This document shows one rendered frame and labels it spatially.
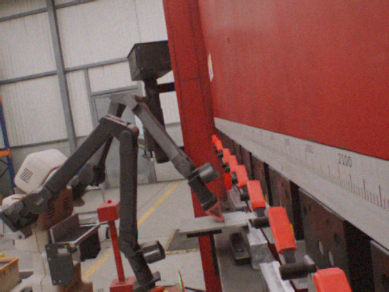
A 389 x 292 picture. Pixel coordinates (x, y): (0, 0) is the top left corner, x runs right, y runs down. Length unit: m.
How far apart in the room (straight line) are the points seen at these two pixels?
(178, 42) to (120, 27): 6.76
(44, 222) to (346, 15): 1.42
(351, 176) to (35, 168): 1.36
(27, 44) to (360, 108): 9.96
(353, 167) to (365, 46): 0.10
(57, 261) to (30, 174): 0.34
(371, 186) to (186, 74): 2.19
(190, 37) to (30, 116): 7.87
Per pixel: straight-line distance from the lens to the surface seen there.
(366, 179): 0.30
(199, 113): 2.43
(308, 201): 0.47
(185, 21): 2.49
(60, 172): 1.37
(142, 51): 2.62
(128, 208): 1.35
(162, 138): 1.64
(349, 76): 0.31
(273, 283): 1.13
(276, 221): 0.50
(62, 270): 1.60
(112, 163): 9.20
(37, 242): 1.68
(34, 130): 10.01
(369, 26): 0.27
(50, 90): 9.78
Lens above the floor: 1.45
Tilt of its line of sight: 4 degrees down
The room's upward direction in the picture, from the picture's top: 9 degrees counter-clockwise
